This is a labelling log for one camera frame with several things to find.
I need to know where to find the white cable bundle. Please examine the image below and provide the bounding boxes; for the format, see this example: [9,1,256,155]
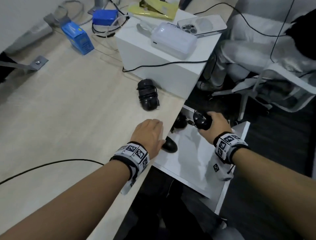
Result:
[92,14,131,39]

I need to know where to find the person's left forearm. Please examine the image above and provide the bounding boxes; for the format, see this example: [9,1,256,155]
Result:
[0,159,132,240]

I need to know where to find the white plastic device with strap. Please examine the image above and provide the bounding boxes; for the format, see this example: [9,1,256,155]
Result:
[136,21,198,61]

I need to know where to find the wristband with square markers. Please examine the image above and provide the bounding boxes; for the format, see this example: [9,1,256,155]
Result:
[212,132,249,182]
[109,141,150,196]

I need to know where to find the person's right hand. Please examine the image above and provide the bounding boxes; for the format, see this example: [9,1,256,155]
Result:
[197,111,233,145]

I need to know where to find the blue cardboard box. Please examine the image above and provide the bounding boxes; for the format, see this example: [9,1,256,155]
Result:
[61,21,95,55]

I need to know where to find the large white box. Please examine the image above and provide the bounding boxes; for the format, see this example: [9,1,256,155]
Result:
[115,9,222,100]

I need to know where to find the black mouse wrapped in cable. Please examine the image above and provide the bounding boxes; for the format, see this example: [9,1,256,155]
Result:
[136,79,160,111]

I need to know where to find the silver smartphone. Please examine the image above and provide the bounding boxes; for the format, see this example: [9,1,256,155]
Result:
[177,14,228,39]

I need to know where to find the person's right forearm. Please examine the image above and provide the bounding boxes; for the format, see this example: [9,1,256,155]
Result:
[231,146,316,240]

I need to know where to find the black computer mouse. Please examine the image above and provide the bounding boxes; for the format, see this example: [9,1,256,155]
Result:
[193,110,213,131]
[171,112,188,134]
[161,136,178,153]

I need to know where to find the right wristband with square markers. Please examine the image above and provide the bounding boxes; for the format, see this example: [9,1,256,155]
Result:
[212,132,249,182]

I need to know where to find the yellow plastic bag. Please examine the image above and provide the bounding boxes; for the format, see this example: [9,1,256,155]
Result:
[128,0,179,21]

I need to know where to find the white office chair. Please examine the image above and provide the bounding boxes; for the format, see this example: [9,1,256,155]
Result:
[212,62,316,122]

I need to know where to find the metal desk bracket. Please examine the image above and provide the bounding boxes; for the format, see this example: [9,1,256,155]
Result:
[0,56,49,72]

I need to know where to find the blue wrapped battery pack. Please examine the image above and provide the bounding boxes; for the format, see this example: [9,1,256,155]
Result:
[92,9,119,27]

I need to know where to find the person's left hand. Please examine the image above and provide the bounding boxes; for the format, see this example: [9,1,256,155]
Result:
[130,119,166,159]

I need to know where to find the left wristband with square markers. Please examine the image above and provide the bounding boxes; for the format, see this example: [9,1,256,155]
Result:
[109,141,150,196]

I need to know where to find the thin black cable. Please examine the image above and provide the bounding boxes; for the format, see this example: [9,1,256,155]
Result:
[193,0,316,75]

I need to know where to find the open white cardboard box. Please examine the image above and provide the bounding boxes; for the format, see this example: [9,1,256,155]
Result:
[151,104,251,215]

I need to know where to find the person's legs in dark trousers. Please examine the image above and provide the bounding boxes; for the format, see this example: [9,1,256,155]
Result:
[123,166,224,240]

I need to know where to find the grey metal clamp stand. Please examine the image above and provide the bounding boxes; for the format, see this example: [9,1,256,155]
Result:
[44,0,109,28]

